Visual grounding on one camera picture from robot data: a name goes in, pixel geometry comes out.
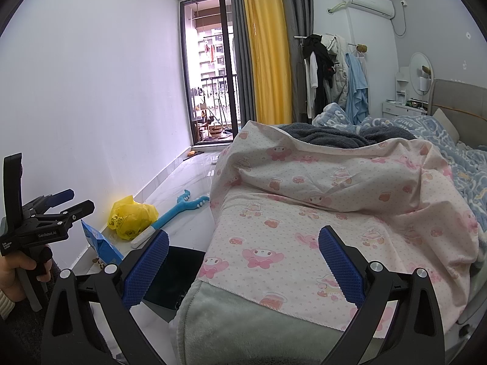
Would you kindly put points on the blue cardboard box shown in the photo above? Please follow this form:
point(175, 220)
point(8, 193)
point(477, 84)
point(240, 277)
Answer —
point(102, 249)

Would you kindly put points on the dark grey blanket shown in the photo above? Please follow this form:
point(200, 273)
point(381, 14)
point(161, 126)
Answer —
point(323, 135)

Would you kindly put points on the grey curtain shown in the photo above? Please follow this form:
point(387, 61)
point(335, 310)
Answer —
point(296, 7)
point(239, 45)

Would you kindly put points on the wall clothes rack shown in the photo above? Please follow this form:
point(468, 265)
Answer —
point(361, 48)

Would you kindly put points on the yellow curtain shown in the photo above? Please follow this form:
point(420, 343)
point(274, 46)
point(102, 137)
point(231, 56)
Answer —
point(266, 45)

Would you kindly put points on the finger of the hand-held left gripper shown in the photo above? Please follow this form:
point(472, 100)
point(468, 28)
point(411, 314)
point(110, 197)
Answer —
point(61, 197)
point(80, 209)

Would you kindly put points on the light blue hanging robe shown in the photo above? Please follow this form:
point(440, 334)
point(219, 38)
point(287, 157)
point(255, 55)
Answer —
point(355, 83)

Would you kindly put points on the yellow plastic bag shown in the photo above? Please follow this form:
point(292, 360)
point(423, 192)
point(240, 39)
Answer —
point(129, 216)

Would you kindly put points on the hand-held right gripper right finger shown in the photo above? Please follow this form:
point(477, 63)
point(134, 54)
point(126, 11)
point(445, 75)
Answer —
point(338, 266)

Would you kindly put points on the white vanity table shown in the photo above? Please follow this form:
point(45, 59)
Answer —
point(395, 108)

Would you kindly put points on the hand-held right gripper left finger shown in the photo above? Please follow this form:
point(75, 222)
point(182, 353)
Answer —
point(146, 270)

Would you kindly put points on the round mirror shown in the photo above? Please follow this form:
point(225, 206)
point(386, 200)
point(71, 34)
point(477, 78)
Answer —
point(416, 68)

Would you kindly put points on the balcony glass door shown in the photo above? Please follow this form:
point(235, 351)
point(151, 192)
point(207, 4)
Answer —
point(213, 64)

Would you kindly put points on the white slipper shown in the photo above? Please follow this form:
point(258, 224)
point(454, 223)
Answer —
point(215, 159)

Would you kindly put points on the white pillow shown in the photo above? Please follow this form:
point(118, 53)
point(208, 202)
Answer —
point(443, 121)

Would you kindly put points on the white hanging coat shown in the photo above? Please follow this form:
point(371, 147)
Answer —
point(338, 64)

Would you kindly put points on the blue printed blanket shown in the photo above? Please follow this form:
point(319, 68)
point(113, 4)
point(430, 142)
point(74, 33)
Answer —
point(418, 125)

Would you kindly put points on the white hanging shirt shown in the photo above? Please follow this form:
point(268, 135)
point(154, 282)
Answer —
point(312, 72)

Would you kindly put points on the pink printed blanket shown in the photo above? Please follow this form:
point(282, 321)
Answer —
point(304, 197)

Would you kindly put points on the blue toy claw stick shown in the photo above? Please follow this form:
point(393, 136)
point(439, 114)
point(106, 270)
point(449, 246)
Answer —
point(179, 209)

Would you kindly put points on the white air conditioner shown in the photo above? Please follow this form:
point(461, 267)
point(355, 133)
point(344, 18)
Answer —
point(367, 5)

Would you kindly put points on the small orange floor object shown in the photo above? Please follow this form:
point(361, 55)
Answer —
point(189, 154)

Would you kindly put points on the black jacket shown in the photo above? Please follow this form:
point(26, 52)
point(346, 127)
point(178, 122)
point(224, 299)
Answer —
point(319, 51)

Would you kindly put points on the person's left hand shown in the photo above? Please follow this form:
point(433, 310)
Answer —
point(13, 273)

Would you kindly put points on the white quilt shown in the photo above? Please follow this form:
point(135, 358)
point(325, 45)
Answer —
point(174, 330)

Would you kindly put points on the dark teal trash bin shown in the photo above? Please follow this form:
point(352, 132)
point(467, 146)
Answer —
point(179, 270)

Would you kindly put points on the grey bed headboard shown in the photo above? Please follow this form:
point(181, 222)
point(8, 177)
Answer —
point(464, 99)

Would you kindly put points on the grey-green fleece blanket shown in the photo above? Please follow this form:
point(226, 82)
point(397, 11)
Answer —
point(236, 327)

